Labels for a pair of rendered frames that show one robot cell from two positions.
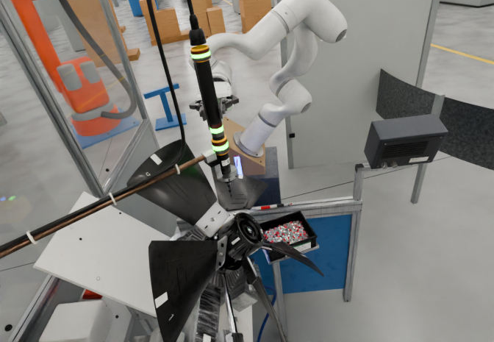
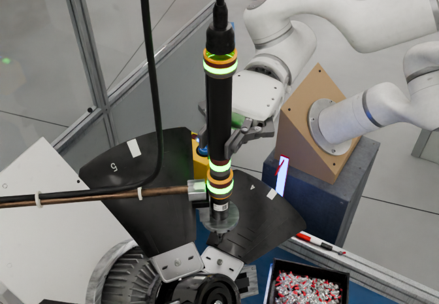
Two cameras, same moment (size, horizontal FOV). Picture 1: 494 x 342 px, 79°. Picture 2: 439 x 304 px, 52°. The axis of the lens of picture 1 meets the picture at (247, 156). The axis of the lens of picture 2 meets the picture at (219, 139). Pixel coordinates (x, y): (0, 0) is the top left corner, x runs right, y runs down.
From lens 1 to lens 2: 0.35 m
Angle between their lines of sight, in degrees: 22
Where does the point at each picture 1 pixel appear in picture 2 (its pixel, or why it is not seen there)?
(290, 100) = (422, 104)
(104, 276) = (18, 265)
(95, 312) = not seen: hidden behind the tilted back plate
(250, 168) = (313, 165)
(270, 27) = (406, 13)
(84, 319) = not seen: hidden behind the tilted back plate
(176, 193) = (141, 207)
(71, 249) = not seen: outside the picture
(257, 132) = (348, 121)
